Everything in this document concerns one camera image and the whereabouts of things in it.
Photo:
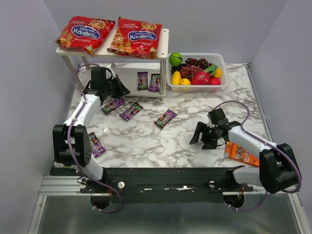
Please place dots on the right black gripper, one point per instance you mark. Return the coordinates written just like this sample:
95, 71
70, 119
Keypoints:
206, 136

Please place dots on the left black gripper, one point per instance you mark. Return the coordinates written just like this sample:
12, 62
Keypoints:
114, 86

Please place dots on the purple m&m pack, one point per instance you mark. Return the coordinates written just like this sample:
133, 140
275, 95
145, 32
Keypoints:
142, 81
96, 147
131, 111
165, 118
155, 83
114, 104

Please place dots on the red candy bag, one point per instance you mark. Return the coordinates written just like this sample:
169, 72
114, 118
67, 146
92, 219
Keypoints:
85, 33
136, 38

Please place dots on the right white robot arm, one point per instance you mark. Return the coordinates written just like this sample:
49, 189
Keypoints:
277, 170

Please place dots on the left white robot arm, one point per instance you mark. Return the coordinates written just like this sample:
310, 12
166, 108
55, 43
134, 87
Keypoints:
70, 139

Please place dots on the white two-tier shelf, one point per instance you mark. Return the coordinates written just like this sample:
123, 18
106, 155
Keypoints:
126, 67

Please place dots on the orange snack box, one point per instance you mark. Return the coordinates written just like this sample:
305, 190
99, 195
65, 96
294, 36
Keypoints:
237, 153

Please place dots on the red toy apple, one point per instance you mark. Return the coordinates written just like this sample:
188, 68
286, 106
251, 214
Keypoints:
214, 81

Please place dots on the yellow toy lemon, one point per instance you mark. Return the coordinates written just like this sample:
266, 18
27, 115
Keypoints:
185, 81

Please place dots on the pink toy dragon fruit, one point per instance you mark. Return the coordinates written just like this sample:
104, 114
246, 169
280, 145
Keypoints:
203, 77

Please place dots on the yellow toy mango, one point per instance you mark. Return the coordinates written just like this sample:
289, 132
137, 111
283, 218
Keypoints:
176, 78

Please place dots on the orange yellow toy fruit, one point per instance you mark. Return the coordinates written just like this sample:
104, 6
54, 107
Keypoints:
218, 73

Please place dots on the red toy grapes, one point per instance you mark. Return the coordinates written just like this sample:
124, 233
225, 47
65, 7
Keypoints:
189, 71

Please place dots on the green toy ball fruit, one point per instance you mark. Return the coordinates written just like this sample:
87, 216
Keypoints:
175, 59

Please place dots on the dark purple toy grapes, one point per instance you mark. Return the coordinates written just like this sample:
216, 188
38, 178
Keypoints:
202, 62

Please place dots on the white plastic fruit basket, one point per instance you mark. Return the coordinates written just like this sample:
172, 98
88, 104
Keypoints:
213, 58

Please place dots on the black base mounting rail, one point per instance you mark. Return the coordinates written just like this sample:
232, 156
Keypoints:
163, 185

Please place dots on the aluminium frame rail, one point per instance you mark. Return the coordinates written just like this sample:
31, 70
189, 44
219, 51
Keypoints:
64, 186

